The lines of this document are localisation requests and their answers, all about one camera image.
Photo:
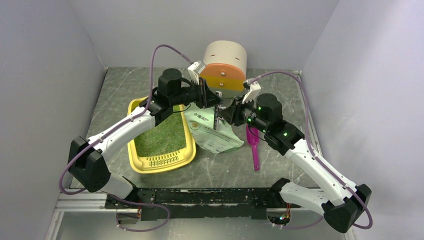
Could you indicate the round cream drawer cabinet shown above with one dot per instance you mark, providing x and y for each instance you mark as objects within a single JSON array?
[{"x": 225, "y": 67}]

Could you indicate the magenta plastic scoop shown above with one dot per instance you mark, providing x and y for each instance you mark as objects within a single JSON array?
[{"x": 253, "y": 139}]

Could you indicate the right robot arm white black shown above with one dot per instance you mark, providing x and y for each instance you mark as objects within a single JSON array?
[{"x": 340, "y": 202}]

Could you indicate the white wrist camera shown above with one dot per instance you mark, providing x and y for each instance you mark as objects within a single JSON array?
[
  {"x": 253, "y": 89},
  {"x": 194, "y": 71}
]

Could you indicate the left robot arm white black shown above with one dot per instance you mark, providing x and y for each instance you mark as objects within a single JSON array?
[{"x": 88, "y": 157}]

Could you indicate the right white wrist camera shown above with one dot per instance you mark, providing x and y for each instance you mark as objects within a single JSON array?
[{"x": 253, "y": 89}]

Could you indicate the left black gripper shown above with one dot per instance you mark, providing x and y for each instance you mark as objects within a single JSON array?
[{"x": 207, "y": 97}]

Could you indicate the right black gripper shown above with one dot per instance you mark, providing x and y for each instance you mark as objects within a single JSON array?
[{"x": 232, "y": 114}]

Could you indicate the green cat litter bag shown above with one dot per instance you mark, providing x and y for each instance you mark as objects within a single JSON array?
[{"x": 200, "y": 122}]

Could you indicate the yellow litter box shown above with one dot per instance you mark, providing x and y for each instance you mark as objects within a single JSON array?
[{"x": 166, "y": 162}]

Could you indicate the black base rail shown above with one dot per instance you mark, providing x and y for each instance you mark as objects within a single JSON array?
[{"x": 196, "y": 203}]

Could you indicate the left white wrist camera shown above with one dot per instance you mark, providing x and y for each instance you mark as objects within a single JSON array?
[{"x": 194, "y": 71}]

